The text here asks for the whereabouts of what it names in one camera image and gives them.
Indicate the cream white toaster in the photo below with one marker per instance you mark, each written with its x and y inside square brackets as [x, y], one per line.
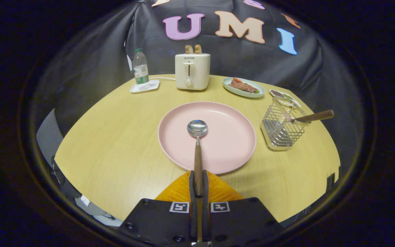
[197, 73]

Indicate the red tomato slice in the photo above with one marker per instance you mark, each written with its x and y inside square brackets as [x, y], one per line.
[237, 80]

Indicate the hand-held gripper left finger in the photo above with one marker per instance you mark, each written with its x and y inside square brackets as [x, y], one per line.
[163, 223]

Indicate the brown toast slice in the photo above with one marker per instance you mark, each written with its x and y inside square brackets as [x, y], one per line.
[189, 50]
[198, 49]

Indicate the white divided condiment dish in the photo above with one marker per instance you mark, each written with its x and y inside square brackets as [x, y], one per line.
[278, 93]

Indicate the clear plastic water bottle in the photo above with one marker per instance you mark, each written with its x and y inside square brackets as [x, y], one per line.
[141, 72]

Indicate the white square coaster tray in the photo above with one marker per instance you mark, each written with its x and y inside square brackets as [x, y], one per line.
[152, 85]

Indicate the pale green plate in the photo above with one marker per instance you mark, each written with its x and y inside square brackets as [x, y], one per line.
[229, 88]

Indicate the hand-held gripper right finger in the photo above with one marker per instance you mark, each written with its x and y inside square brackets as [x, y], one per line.
[238, 223]

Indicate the grey mesh office chair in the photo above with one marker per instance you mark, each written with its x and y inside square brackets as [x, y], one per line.
[48, 130]

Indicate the black backdrop cloth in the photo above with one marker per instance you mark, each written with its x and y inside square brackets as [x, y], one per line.
[238, 58]

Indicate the pink plate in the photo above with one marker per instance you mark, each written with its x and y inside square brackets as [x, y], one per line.
[228, 137]

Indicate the brown meat slice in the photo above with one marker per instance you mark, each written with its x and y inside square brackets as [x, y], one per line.
[243, 86]

